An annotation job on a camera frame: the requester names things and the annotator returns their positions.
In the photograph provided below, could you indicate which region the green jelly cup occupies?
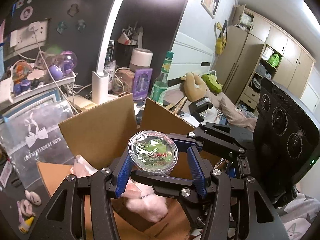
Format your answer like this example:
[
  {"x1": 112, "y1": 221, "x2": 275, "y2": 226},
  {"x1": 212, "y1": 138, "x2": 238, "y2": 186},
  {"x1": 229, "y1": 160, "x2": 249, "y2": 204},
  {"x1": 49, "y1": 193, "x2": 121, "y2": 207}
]
[{"x1": 127, "y1": 131, "x2": 179, "y2": 176}]

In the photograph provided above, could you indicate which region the yellow label glue bottle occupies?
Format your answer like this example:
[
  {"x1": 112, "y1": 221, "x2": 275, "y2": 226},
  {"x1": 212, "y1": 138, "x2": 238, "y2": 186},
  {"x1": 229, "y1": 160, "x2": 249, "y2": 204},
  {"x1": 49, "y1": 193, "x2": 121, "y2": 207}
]
[{"x1": 18, "y1": 217, "x2": 35, "y2": 234}]

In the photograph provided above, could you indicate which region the pink plush toy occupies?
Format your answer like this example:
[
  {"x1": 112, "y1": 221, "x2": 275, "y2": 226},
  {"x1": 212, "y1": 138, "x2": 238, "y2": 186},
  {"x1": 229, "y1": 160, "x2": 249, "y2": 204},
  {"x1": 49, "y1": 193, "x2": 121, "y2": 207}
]
[{"x1": 71, "y1": 155, "x2": 168, "y2": 223}]

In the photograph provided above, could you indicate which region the brown cardboard box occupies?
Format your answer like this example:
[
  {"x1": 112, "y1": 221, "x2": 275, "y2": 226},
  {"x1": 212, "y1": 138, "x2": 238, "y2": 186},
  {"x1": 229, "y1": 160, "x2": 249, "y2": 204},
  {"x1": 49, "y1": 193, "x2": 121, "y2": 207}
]
[{"x1": 30, "y1": 95, "x2": 192, "y2": 239}]

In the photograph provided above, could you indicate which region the brown plush toy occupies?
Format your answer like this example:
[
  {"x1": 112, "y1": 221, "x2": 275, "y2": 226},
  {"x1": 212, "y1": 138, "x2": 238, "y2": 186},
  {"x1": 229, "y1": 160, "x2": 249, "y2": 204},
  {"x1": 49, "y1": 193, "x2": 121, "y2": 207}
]
[{"x1": 181, "y1": 72, "x2": 207, "y2": 102}]

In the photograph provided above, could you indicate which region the white humidifier canister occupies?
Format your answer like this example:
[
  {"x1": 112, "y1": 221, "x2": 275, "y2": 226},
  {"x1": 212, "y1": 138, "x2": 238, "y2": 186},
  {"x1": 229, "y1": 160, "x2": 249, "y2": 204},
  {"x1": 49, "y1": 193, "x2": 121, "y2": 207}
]
[{"x1": 129, "y1": 48, "x2": 153, "y2": 72}]

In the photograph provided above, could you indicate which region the clear zip plastic bag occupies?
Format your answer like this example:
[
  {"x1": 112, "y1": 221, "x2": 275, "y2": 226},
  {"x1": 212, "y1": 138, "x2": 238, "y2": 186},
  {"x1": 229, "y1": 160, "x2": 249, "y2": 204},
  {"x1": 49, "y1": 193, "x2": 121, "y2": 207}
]
[{"x1": 1, "y1": 100, "x2": 74, "y2": 191}]

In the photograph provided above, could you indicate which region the beige wardrobe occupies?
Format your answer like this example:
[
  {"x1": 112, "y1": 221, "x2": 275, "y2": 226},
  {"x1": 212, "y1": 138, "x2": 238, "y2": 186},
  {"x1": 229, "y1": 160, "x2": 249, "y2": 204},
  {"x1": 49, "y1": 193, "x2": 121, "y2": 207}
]
[{"x1": 214, "y1": 5, "x2": 315, "y2": 110}]

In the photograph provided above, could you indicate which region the white tape roll dispenser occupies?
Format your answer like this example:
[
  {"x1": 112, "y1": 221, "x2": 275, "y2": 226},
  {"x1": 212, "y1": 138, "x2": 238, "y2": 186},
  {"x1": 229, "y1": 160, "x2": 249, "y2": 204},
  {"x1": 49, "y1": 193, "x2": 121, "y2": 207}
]
[{"x1": 17, "y1": 199, "x2": 35, "y2": 217}]

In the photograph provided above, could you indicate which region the purple capsule toy ball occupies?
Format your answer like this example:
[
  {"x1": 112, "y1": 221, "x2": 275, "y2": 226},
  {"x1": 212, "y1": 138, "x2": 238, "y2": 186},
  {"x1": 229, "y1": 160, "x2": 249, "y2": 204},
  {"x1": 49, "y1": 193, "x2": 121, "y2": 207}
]
[{"x1": 59, "y1": 50, "x2": 78, "y2": 76}]

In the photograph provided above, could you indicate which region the framed wall picture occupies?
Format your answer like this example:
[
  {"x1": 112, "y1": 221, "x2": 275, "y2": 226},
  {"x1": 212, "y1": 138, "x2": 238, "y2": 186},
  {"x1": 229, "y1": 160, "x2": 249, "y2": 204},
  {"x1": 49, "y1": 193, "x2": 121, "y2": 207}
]
[{"x1": 201, "y1": 0, "x2": 220, "y2": 19}]

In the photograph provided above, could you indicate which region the white wall power strip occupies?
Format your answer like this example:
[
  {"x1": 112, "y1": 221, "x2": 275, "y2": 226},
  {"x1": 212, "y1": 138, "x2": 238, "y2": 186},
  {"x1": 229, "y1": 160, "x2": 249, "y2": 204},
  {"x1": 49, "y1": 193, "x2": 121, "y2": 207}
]
[{"x1": 10, "y1": 18, "x2": 50, "y2": 50}]

